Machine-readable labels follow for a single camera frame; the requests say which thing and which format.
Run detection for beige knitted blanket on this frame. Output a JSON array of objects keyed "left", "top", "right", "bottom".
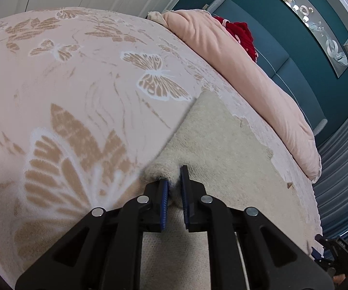
[{"left": 139, "top": 95, "right": 299, "bottom": 290}]

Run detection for red knit garment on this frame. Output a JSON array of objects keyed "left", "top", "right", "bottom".
[{"left": 215, "top": 16, "right": 259, "bottom": 65}]

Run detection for silver framed wall art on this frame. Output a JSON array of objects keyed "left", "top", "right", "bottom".
[{"left": 266, "top": 0, "right": 348, "bottom": 80}]

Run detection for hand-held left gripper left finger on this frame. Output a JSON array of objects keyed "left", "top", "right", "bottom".
[{"left": 15, "top": 179, "right": 170, "bottom": 290}]

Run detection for beige pillow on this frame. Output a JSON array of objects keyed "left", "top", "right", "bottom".
[{"left": 147, "top": 11, "right": 167, "bottom": 26}]

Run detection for grey blue curtain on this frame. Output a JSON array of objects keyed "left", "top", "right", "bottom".
[{"left": 314, "top": 97, "right": 348, "bottom": 248}]

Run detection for pink duvet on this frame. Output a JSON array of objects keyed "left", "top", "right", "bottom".
[{"left": 148, "top": 9, "right": 322, "bottom": 183}]

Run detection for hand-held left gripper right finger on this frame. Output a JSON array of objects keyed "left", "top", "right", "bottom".
[{"left": 178, "top": 165, "right": 334, "bottom": 290}]

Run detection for pink butterfly print blanket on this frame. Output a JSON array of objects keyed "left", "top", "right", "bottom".
[{"left": 0, "top": 6, "right": 326, "bottom": 290}]

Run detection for blue padded headboard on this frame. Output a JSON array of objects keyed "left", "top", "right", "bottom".
[{"left": 172, "top": 0, "right": 328, "bottom": 135}]

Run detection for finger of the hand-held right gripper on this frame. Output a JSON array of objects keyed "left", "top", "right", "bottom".
[
  {"left": 311, "top": 248, "right": 338, "bottom": 276},
  {"left": 315, "top": 235, "right": 338, "bottom": 253}
]

